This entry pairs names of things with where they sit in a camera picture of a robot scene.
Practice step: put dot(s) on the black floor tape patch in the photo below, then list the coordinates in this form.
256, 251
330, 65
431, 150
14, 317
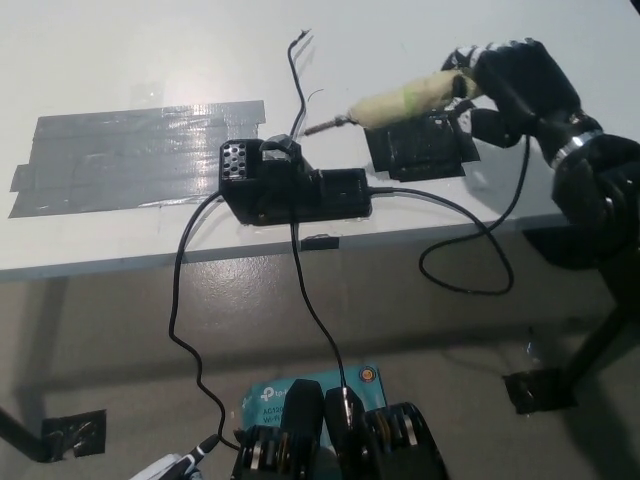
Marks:
535, 392
75, 432

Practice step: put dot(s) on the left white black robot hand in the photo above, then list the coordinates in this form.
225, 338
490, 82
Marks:
170, 465

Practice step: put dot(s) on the black robot torso blocks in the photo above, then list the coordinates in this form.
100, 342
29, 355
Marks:
305, 425

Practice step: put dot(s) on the grey duct tape patch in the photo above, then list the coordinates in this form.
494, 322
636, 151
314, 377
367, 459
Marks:
125, 155

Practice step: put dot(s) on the black soldering station base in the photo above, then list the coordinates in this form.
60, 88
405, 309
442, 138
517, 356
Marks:
290, 195

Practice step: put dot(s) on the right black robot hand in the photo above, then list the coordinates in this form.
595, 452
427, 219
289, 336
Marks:
530, 85

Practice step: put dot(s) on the black tape patch on table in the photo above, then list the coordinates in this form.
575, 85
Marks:
415, 150

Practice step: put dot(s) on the teal tp-link box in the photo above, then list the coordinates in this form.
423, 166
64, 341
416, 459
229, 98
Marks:
267, 400

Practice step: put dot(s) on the tape-wrapped soldering iron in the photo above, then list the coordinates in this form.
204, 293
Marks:
400, 102

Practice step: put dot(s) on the small black tape strip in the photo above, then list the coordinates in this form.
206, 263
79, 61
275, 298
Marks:
320, 243

